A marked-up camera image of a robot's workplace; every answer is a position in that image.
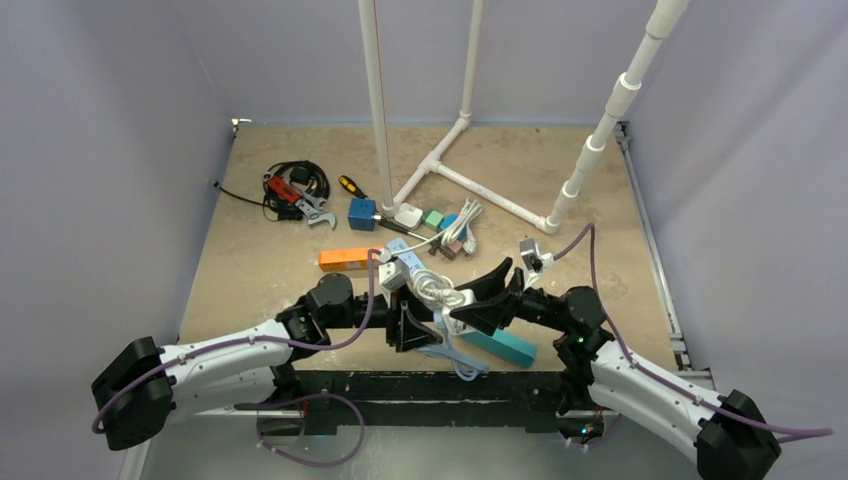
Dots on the light blue power strip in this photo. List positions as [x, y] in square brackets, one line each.
[403, 252]

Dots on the white plug adapter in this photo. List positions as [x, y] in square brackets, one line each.
[408, 216]

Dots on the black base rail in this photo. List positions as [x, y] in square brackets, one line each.
[534, 402]

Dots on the teal rectangular box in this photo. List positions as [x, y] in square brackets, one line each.
[505, 346]

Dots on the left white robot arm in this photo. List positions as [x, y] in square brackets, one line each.
[148, 386]

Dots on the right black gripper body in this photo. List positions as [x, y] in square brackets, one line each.
[515, 297]

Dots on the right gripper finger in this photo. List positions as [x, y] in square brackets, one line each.
[486, 317]
[492, 286]

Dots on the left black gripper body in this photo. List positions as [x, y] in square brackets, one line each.
[392, 316]

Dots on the white cube socket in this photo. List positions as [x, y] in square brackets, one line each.
[447, 302]

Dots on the orange power strip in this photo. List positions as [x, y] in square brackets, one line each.
[347, 259]

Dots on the blue cube socket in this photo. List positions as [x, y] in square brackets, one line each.
[361, 214]

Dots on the light blue plug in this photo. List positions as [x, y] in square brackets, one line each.
[447, 221]

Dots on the yellow black screwdriver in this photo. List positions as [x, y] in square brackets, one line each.
[351, 187]

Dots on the green plug adapter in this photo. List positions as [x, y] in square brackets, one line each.
[432, 219]

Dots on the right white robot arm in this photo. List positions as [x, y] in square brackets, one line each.
[724, 435]

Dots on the pink plug adapter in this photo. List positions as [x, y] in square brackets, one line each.
[453, 249]

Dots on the silver adjustable wrench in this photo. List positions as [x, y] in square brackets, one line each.
[311, 207]

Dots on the small claw hammer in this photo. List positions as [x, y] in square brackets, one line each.
[430, 243]

